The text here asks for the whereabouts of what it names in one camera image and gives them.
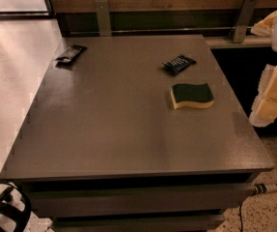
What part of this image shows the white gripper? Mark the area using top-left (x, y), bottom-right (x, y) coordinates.
top-left (249, 11), bottom-right (277, 128)

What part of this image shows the black office chair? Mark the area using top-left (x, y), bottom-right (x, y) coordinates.
top-left (0, 181), bottom-right (31, 232)

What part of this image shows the grey cabinet with drawers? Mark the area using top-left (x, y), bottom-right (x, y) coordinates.
top-left (1, 36), bottom-right (273, 232)

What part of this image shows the right metal bracket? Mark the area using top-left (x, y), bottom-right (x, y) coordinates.
top-left (230, 0), bottom-right (258, 44)

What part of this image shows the black rxbar chocolate wrapper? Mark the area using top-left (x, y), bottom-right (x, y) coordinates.
top-left (56, 44), bottom-right (87, 64)

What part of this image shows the black cable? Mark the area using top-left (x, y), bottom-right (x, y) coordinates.
top-left (238, 202), bottom-right (244, 232)

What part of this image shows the green and yellow sponge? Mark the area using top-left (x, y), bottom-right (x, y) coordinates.
top-left (170, 83), bottom-right (214, 109)

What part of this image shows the white cable plug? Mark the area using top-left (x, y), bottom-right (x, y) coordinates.
top-left (253, 184), bottom-right (277, 195)

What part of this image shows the metal bracket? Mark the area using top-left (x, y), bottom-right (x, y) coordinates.
top-left (95, 0), bottom-right (112, 37)
top-left (230, 0), bottom-right (258, 44)

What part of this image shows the left metal bracket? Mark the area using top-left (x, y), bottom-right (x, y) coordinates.
top-left (95, 0), bottom-right (112, 37)

